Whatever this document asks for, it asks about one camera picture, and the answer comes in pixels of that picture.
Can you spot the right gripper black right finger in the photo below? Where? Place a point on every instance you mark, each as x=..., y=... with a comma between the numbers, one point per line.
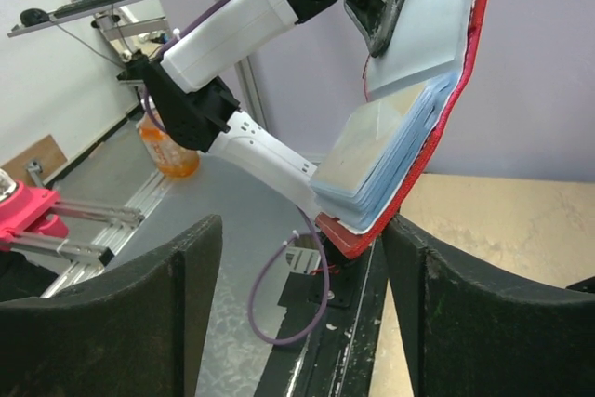
x=470, y=328

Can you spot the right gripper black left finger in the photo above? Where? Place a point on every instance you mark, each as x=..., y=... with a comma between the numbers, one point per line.
x=136, y=330

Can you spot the clear plastic card sleeve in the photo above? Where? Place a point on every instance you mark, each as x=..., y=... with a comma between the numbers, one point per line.
x=429, y=39

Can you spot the red leather card holder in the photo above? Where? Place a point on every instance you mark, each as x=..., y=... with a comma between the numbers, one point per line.
x=352, y=245

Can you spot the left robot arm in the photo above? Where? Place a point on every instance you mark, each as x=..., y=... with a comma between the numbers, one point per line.
x=199, y=112

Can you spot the pink plastic fixture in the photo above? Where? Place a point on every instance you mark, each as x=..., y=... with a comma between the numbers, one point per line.
x=28, y=210

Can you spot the orange plastic bottle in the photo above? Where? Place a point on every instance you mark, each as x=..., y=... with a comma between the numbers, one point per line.
x=171, y=159

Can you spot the grey desk shelf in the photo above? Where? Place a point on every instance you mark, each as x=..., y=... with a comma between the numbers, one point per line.
x=73, y=11

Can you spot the black computer mouse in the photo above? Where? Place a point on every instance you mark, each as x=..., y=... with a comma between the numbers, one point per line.
x=33, y=16

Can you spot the aluminium frame rail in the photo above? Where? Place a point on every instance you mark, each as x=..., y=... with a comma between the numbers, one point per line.
x=115, y=235

